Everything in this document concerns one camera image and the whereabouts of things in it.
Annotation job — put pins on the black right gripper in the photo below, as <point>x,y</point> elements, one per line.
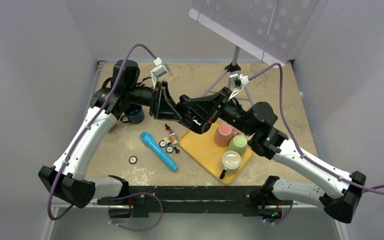
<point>214,100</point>

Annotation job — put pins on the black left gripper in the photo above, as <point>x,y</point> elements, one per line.
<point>163,109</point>

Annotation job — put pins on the black ceramic mug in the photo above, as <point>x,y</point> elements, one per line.
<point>197,116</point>

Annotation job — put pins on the dark blue ceramic mug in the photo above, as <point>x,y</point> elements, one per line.
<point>134,114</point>

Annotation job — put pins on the pink ceramic mug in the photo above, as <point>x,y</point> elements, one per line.
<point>224,133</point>

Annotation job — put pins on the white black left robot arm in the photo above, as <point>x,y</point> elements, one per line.
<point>65,179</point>

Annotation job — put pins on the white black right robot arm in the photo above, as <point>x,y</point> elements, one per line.
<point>337,191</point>

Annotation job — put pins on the green ceramic mug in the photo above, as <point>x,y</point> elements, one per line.
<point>238,144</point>

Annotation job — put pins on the blue toy microphone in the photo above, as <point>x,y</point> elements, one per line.
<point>148,140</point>

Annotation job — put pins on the round token upper left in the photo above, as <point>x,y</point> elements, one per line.
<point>162,144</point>

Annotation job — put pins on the lilac tripod stand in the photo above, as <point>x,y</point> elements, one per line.
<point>232,67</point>

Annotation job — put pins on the round token lower right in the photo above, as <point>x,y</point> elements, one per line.
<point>169,149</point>

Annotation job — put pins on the yellow plastic tray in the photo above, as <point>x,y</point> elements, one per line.
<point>203,149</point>

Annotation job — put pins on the round brown white token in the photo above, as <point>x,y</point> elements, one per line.
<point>133,160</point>

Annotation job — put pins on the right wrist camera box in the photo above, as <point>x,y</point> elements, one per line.
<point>239,82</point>

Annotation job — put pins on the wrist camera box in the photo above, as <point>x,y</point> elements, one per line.
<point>239,82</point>
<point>158,71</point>

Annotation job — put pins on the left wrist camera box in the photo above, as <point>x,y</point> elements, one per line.
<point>158,71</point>

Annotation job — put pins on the cream mug black handle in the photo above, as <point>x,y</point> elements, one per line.
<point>230,164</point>

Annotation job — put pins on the black table edge rail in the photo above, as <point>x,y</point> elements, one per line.
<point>247,200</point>

